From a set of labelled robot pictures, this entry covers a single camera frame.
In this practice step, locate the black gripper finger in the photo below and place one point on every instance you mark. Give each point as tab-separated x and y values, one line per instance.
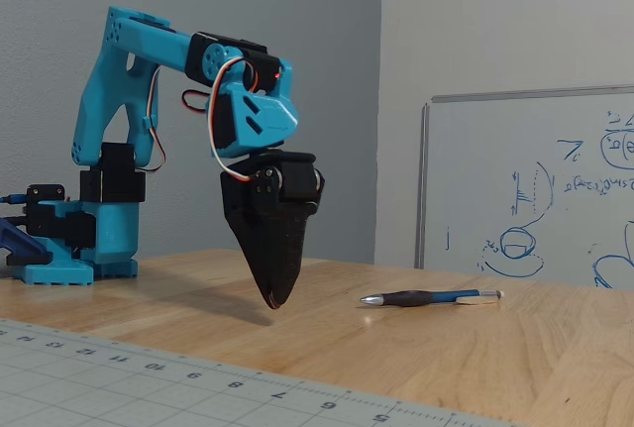
243	209
282	248

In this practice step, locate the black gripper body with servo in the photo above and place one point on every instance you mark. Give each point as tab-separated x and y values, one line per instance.
269	209

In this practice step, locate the blue and black pen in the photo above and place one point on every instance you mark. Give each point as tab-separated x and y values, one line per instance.
411	298

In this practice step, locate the blue robot arm with base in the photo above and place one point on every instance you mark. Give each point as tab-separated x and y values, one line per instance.
143	45

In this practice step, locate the whiteboard with blue drawings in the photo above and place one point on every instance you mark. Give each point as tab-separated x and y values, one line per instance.
495	174

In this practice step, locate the dark blue table clamp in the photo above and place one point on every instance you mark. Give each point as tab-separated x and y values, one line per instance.
22	245

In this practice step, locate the grey gridded cutting mat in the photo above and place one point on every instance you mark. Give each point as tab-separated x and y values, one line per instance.
99	387

